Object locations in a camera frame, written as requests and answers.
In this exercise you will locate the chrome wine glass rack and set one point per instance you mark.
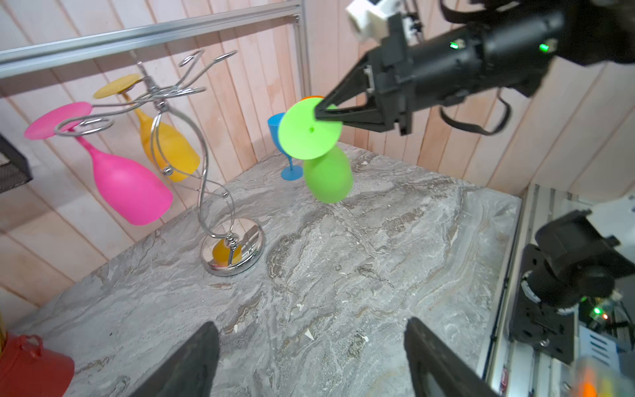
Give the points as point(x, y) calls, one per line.
point(231, 247)

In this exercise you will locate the pink wine glass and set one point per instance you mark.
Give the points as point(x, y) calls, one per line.
point(129, 188)

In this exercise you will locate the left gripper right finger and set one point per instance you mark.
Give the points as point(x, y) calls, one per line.
point(435, 369)

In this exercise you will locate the black mesh wall basket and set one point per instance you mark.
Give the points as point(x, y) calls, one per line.
point(15, 169)

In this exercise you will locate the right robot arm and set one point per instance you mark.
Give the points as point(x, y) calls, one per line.
point(508, 44)

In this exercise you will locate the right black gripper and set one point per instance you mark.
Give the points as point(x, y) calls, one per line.
point(384, 76)

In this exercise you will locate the red pencil cup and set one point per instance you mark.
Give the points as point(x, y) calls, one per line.
point(30, 369)

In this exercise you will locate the yellow wine glass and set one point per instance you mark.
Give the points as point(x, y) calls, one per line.
point(167, 148)

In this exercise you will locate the green wine glass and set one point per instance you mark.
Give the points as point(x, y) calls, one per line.
point(327, 171)

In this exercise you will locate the orange wine glass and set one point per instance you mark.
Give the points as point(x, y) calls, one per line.
point(312, 97)

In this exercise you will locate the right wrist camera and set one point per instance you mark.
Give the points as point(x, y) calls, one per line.
point(369, 19)

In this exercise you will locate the highlighter marker box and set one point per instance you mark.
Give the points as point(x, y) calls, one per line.
point(593, 378)

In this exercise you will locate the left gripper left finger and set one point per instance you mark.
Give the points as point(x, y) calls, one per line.
point(190, 371)

